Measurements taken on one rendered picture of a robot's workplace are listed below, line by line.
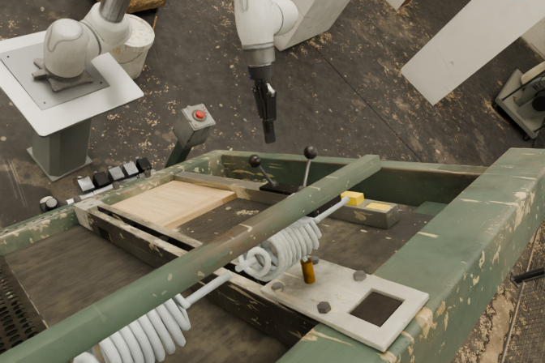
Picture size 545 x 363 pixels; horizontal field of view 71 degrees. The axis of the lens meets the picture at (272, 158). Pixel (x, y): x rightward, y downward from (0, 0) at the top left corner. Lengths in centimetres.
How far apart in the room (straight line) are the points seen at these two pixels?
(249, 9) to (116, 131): 182
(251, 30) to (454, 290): 80
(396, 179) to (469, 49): 365
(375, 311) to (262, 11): 81
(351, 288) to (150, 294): 28
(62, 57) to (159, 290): 154
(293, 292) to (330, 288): 5
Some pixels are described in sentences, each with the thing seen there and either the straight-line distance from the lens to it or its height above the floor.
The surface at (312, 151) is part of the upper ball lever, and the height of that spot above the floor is 154.
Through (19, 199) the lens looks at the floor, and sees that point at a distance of 248.
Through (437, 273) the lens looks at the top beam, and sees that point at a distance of 55.
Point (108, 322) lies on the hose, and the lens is 31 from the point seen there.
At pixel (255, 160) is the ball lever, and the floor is 145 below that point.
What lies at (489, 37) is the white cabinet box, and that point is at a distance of 461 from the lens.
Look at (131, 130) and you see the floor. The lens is 275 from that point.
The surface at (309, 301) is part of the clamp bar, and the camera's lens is 50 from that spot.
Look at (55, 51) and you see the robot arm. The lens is 178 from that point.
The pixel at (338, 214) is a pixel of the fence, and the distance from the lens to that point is 95.
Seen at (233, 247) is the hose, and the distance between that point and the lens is 34.
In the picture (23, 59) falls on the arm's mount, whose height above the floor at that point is 76.
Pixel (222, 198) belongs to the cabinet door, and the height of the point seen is 122.
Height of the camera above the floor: 225
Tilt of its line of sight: 48 degrees down
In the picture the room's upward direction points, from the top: 41 degrees clockwise
